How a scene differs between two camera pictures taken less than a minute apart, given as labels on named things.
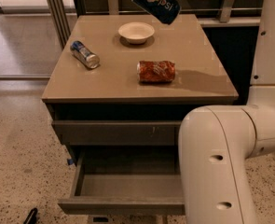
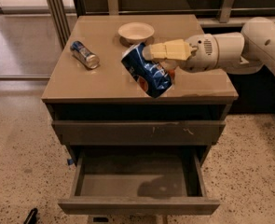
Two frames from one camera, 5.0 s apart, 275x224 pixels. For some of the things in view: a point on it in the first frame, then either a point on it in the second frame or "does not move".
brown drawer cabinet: [115, 99] does not move
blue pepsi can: [164, 8] to [154, 77]
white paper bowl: [136, 33] does not move
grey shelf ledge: [233, 21] does not move
